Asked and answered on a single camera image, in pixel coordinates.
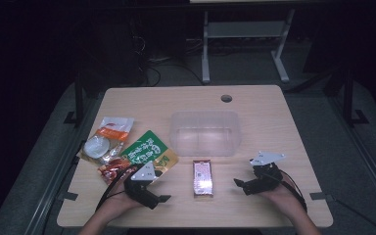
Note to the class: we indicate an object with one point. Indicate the red-orange snack packet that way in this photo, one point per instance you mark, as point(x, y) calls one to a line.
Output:
point(112, 170)

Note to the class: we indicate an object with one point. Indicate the green and gold snack bag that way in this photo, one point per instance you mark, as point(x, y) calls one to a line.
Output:
point(143, 147)

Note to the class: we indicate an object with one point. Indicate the person's right hand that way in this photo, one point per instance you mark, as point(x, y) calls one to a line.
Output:
point(282, 197)

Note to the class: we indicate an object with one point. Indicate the clear plastic container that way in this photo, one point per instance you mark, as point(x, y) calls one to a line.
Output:
point(205, 133)

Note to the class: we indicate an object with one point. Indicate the grey metal rail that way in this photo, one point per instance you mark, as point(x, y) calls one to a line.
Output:
point(54, 186)
point(365, 156)

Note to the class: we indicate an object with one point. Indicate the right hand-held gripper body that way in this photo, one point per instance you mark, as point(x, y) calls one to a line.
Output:
point(264, 181)

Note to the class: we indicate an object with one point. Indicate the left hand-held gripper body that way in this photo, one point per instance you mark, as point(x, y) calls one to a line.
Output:
point(142, 196)

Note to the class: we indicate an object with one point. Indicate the person's left hand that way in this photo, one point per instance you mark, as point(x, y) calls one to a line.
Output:
point(120, 200)

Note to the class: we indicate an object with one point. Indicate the black metal stand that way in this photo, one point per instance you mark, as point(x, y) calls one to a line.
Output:
point(78, 101)
point(349, 98)

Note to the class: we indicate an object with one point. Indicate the grey tape strip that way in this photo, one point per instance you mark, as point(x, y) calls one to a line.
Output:
point(68, 196)
point(319, 196)

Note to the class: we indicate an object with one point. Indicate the clear bag with orange label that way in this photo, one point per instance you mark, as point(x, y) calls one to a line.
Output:
point(114, 128)

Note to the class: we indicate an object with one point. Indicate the white metal table frame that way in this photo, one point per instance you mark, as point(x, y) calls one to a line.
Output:
point(244, 29)

